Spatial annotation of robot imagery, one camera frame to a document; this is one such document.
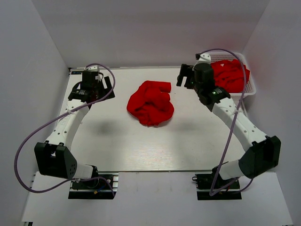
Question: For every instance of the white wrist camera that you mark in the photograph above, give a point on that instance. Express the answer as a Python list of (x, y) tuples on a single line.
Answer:
[(92, 68), (203, 58)]

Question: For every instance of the white plastic basket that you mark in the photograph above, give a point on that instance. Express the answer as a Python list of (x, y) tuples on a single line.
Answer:
[(250, 88)]

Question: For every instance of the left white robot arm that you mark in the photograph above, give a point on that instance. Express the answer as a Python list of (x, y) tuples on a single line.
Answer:
[(54, 157)]

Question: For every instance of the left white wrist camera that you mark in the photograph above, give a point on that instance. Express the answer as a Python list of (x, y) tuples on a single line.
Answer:
[(92, 68)]

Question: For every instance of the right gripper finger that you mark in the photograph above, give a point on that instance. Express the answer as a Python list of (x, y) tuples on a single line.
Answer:
[(187, 83), (186, 70)]

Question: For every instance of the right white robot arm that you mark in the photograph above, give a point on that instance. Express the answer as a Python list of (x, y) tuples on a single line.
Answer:
[(261, 151)]

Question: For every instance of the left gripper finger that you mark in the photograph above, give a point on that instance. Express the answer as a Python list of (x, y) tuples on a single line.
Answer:
[(107, 83), (105, 92)]

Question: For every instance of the red shirts in basket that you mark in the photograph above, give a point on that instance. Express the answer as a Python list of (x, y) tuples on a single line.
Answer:
[(228, 75)]

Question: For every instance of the red t shirt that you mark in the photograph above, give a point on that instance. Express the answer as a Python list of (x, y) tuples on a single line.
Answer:
[(151, 103)]

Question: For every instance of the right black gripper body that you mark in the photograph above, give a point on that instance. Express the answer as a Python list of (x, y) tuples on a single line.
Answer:
[(196, 86)]

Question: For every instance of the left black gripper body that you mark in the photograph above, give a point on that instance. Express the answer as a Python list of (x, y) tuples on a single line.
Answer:
[(99, 89)]

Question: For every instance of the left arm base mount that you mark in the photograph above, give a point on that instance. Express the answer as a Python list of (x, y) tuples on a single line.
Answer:
[(98, 189)]

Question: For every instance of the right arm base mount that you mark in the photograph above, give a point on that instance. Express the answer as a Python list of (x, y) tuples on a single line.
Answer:
[(230, 189)]

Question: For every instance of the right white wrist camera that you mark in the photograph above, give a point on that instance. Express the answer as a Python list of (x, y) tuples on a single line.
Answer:
[(203, 58)]

